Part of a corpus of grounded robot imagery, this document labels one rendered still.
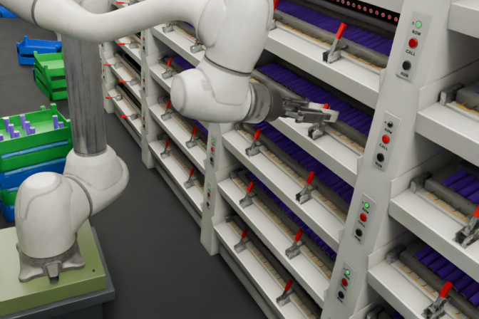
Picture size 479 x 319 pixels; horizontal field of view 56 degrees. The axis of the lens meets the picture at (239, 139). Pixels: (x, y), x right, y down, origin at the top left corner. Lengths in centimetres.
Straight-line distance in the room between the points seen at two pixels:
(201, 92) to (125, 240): 117
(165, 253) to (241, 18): 123
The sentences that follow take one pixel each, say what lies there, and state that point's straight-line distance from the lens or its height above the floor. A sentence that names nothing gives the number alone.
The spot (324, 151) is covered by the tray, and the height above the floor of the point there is 75.
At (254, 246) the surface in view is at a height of 17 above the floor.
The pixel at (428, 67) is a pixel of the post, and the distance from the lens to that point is 88.
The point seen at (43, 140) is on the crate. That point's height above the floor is 34.
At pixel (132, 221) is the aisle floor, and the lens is 203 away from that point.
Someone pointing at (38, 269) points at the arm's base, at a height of 27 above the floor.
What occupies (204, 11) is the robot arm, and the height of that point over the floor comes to 108.
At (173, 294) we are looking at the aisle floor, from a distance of 173.
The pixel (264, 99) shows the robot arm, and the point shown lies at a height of 90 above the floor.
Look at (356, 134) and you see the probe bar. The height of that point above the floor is 80.
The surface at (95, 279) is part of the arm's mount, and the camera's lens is 145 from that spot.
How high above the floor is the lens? 127
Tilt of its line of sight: 28 degrees down
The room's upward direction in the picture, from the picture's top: 6 degrees clockwise
